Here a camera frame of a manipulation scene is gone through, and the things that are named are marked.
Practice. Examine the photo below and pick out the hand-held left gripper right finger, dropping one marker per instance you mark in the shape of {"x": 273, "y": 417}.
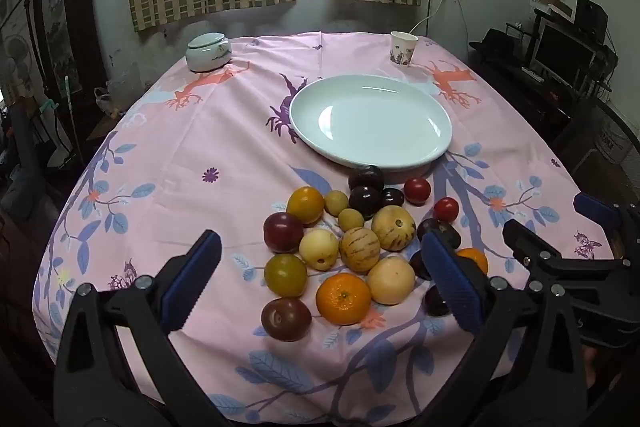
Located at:
{"x": 452, "y": 282}

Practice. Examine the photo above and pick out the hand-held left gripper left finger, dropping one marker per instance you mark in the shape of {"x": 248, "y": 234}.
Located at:
{"x": 192, "y": 279}

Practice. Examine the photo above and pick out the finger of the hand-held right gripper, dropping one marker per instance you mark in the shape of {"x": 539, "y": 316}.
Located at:
{"x": 595, "y": 206}
{"x": 532, "y": 244}

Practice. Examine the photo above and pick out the small dark purple plum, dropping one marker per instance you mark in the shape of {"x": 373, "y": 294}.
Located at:
{"x": 393, "y": 198}
{"x": 419, "y": 264}
{"x": 434, "y": 302}

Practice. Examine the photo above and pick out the small orange mandarin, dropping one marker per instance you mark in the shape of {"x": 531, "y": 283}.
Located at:
{"x": 475, "y": 257}

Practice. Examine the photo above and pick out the pale yellow round fruit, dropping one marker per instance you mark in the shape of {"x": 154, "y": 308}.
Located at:
{"x": 391, "y": 280}
{"x": 318, "y": 248}

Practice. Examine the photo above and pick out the red cherry tomato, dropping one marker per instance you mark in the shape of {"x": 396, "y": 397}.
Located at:
{"x": 446, "y": 209}
{"x": 417, "y": 190}

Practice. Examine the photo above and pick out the green-yellow tomato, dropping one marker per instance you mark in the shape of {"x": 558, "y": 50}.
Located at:
{"x": 285, "y": 275}

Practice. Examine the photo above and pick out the striped yellow pepino melon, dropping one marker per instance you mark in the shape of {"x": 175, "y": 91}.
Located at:
{"x": 393, "y": 227}
{"x": 359, "y": 249}

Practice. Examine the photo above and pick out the dark red tomato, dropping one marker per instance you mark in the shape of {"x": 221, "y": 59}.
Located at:
{"x": 286, "y": 319}

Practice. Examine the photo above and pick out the red plum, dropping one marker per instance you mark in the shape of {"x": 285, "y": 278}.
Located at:
{"x": 283, "y": 232}

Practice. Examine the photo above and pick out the large orange mandarin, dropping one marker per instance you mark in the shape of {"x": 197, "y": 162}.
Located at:
{"x": 343, "y": 298}

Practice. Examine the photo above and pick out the yellow-orange tomato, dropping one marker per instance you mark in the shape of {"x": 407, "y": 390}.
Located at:
{"x": 305, "y": 205}

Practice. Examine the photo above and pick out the white oval plate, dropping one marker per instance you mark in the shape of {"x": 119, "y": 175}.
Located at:
{"x": 370, "y": 122}

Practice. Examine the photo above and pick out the pink printed tablecloth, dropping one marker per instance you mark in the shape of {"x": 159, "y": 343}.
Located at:
{"x": 200, "y": 167}

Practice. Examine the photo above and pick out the small tan longan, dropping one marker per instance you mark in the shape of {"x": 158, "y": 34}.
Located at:
{"x": 336, "y": 203}
{"x": 351, "y": 220}

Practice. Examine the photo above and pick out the computer monitor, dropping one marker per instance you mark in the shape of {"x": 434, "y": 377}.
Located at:
{"x": 562, "y": 52}

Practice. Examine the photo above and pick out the black speaker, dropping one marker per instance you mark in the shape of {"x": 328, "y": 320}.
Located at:
{"x": 590, "y": 17}

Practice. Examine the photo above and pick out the clear plastic bag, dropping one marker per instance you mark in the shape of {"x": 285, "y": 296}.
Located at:
{"x": 109, "y": 103}

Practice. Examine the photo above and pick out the grey-blue chair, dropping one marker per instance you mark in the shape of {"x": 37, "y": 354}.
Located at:
{"x": 27, "y": 147}

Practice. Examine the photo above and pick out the white ceramic lidded jar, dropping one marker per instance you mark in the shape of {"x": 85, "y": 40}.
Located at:
{"x": 207, "y": 53}

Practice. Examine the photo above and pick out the printed paper cup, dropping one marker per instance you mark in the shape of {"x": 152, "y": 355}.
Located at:
{"x": 402, "y": 49}

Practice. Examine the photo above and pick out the white standing fan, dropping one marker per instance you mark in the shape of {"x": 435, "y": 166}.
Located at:
{"x": 17, "y": 62}

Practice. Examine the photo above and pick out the dark framed wall scroll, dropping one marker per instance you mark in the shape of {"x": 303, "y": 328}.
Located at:
{"x": 62, "y": 22}

